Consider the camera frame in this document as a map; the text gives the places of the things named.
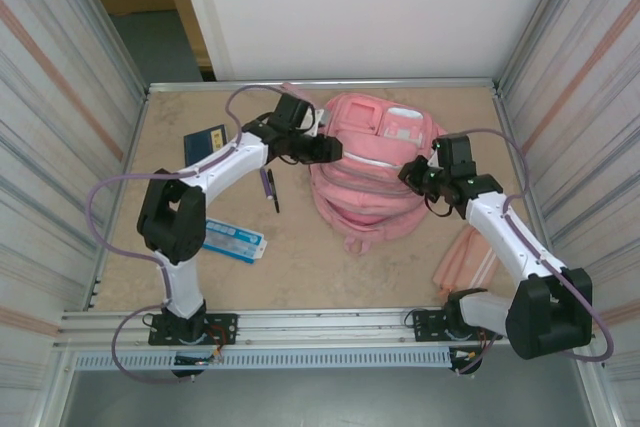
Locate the small circuit board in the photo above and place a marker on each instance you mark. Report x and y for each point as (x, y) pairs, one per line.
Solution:
(195, 360)

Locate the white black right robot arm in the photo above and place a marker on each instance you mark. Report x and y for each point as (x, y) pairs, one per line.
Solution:
(550, 317)

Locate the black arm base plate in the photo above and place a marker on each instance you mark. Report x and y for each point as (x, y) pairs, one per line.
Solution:
(225, 327)
(425, 322)

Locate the purple marker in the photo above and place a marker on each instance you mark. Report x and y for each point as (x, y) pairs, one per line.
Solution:
(265, 184)

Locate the dark blue book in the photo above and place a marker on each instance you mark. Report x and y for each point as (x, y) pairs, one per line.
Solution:
(200, 144)

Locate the white blue supply packet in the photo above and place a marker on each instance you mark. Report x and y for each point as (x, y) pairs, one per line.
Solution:
(235, 239)

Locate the pink backpack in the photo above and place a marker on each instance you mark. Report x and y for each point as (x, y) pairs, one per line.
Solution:
(370, 187)

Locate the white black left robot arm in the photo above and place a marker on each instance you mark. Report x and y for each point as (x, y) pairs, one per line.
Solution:
(172, 217)

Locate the black pen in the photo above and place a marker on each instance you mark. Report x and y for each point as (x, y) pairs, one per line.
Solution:
(274, 192)

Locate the long aluminium mounting rail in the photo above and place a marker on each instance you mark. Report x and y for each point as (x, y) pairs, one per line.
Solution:
(325, 327)

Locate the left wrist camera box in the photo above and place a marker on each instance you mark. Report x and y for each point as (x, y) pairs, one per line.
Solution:
(315, 122)

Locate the aluminium table edge rail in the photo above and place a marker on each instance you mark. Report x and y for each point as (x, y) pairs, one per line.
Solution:
(225, 85)

